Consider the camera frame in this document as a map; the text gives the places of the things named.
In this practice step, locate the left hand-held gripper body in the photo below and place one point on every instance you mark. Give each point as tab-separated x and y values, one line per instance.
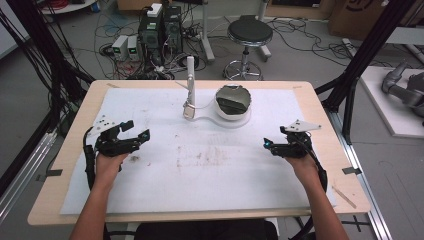
113	145

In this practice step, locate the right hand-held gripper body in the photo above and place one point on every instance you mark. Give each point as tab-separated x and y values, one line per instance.
295	146

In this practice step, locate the white eggshell-shaped bowl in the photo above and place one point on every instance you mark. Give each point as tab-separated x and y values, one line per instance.
230	116

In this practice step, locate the black leather wallet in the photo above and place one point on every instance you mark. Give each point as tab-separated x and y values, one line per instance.
233	104

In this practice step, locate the white stand with pole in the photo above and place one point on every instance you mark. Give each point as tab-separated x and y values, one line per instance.
191	66

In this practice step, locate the person's right hand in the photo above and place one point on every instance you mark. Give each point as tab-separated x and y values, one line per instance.
301	170

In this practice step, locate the person's left hand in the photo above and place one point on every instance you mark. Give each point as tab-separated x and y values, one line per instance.
108	170

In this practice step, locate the light wooden table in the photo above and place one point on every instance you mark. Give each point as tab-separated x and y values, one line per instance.
343	156

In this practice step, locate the grey tape piece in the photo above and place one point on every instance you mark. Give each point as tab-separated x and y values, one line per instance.
351	170
53	172

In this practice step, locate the brown tape strip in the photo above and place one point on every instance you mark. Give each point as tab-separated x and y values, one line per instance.
345	197

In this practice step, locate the white table mat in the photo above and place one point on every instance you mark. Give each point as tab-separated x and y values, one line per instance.
206	186

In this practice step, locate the grey power supply unit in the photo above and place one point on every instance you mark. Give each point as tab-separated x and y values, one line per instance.
120	46
133	47

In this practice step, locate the black computer tower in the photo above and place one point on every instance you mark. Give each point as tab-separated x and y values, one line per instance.
150	36
172	28

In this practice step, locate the white floor platform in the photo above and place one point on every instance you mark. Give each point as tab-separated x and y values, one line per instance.
390	113

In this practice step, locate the black round stool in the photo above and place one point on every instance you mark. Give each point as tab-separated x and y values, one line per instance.
250	31

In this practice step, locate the person's dark clothing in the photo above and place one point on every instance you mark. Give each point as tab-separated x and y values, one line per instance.
206	231

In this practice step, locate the white metal table leg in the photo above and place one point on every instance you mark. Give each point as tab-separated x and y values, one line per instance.
206	33

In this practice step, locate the brown cardboard box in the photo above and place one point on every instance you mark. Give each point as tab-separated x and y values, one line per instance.
353	16

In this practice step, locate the aluminium rail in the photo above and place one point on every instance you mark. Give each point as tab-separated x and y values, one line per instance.
366	186
23	176

